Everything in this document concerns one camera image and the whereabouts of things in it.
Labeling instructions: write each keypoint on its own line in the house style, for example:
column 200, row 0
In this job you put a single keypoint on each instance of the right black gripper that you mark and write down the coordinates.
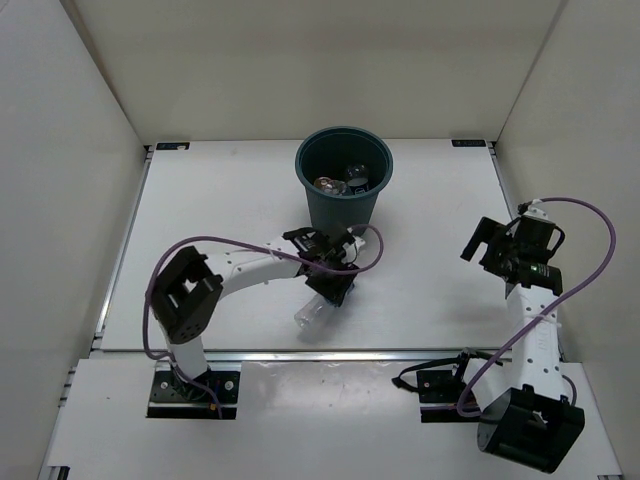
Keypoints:
column 493, row 234

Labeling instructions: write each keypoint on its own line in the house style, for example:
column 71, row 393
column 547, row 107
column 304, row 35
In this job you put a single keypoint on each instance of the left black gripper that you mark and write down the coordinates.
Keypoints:
column 334, row 291

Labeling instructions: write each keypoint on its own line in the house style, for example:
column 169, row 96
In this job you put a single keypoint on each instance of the blue label clear bottle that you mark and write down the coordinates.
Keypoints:
column 317, row 311

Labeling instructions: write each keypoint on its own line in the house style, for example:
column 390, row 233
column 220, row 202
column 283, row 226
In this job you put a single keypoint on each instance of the orange plastic bottle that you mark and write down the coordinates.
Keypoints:
column 332, row 186

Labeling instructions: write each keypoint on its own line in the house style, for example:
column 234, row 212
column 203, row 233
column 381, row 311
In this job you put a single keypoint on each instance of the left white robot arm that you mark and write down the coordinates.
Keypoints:
column 185, row 293

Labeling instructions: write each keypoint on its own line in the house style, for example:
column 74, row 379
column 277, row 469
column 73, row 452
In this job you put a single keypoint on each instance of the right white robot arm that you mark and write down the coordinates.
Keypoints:
column 526, row 410

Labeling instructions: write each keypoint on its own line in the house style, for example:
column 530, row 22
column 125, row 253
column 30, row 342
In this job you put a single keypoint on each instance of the dark teal plastic bin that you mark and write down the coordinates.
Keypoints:
column 342, row 169

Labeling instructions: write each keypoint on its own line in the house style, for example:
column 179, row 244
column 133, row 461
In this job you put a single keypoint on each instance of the right black table label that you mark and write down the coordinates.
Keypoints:
column 468, row 143

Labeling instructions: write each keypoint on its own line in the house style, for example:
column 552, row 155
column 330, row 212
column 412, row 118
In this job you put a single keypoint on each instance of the black table label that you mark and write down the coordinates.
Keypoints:
column 468, row 143
column 172, row 146

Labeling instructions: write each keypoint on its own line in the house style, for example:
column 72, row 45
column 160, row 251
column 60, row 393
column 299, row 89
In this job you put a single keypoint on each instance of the pepsi label clear bottle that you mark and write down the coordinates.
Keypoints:
column 357, row 178

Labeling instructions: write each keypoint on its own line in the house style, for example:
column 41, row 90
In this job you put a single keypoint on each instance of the left black table label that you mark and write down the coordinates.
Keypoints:
column 172, row 146

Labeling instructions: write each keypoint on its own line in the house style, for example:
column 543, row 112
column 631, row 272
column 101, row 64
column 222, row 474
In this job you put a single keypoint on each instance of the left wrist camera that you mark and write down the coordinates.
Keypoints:
column 345, row 244

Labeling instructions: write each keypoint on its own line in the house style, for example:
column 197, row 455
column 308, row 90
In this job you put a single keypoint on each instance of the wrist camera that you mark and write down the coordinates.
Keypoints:
column 538, row 239
column 345, row 244

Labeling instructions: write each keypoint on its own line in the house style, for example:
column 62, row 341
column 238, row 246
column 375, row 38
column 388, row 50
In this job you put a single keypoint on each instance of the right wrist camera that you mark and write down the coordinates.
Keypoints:
column 538, row 239

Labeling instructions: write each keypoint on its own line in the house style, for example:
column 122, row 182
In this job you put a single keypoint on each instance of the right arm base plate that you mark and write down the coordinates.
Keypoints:
column 439, row 384

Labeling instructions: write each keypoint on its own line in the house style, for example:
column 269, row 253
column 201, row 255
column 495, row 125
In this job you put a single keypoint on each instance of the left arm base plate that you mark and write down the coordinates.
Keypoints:
column 171, row 397

